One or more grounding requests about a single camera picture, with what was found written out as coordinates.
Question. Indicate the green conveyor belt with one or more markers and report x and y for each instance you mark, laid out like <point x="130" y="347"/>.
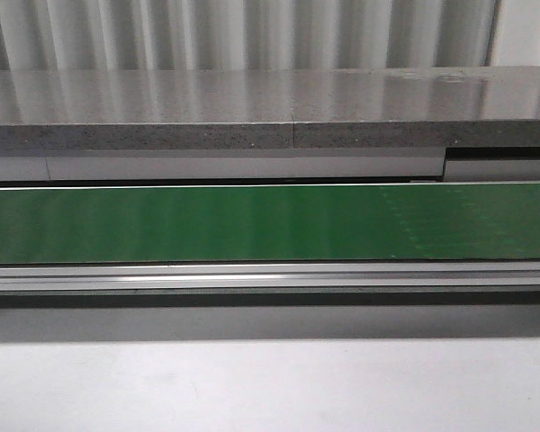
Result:
<point x="334" y="222"/>

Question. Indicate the grey corrugated curtain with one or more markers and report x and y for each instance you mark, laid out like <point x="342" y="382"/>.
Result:
<point x="271" y="35"/>

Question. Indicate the aluminium conveyor frame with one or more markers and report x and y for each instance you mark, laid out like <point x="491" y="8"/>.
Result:
<point x="268" y="283"/>

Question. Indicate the grey stone countertop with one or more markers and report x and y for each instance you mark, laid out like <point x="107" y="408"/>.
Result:
<point x="87" y="110"/>

